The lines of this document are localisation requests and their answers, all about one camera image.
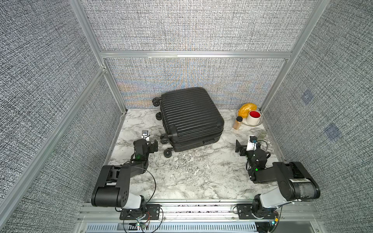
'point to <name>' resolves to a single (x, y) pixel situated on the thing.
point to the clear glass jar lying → (262, 134)
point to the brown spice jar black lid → (237, 123)
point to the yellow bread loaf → (244, 110)
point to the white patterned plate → (244, 120)
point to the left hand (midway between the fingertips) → (149, 138)
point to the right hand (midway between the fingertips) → (246, 136)
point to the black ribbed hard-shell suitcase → (192, 118)
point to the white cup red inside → (253, 117)
